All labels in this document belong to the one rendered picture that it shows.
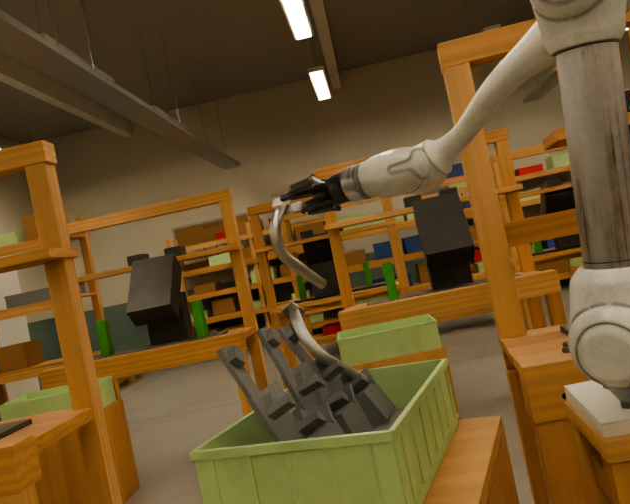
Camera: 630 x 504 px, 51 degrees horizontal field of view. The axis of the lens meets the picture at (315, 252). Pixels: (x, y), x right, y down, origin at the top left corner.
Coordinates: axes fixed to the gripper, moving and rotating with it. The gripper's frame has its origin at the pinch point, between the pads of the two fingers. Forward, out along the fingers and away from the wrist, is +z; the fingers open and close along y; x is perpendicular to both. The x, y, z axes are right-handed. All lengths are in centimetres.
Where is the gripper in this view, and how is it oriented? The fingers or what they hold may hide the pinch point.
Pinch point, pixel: (287, 204)
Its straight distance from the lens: 175.6
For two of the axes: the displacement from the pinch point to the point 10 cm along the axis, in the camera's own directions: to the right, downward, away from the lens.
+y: -5.9, -5.3, -6.1
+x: -2.0, 8.3, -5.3
